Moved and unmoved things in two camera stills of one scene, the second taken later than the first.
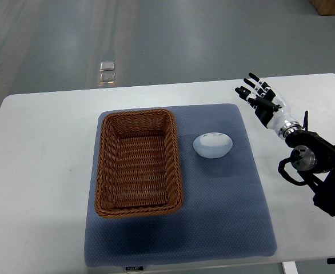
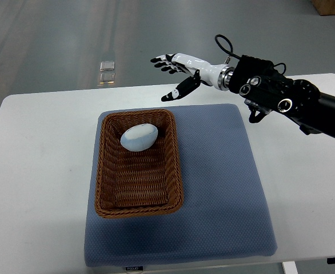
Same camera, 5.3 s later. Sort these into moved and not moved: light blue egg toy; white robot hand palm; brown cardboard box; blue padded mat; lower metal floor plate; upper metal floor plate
Moved: white robot hand palm; light blue egg toy
Not moved: lower metal floor plate; upper metal floor plate; brown cardboard box; blue padded mat
